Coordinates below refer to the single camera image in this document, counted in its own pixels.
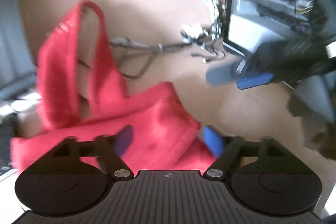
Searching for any black cable bundle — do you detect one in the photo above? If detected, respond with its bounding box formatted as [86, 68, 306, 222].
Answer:
[79, 38, 229, 80]

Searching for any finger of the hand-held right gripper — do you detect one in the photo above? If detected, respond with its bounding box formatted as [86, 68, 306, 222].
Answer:
[236, 72, 284, 90]
[205, 55, 263, 86]

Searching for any red fleece garment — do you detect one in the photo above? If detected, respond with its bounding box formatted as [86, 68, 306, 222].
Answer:
[10, 0, 221, 174]

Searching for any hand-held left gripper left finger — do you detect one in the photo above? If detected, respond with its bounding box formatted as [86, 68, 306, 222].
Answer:
[39, 125, 134, 181]

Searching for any black computer monitor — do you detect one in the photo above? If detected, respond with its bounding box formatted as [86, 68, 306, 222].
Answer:
[0, 0, 37, 104]

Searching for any white crumpled tie clump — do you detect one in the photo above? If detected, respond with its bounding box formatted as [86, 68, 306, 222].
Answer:
[180, 24, 210, 43]

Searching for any black keyboard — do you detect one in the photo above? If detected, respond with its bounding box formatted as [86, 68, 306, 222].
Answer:
[0, 116, 19, 180]

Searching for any white desk device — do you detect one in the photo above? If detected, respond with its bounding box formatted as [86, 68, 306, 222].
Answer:
[8, 93, 40, 115]

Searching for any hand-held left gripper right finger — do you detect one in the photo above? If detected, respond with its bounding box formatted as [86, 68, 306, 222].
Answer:
[203, 125, 296, 180]

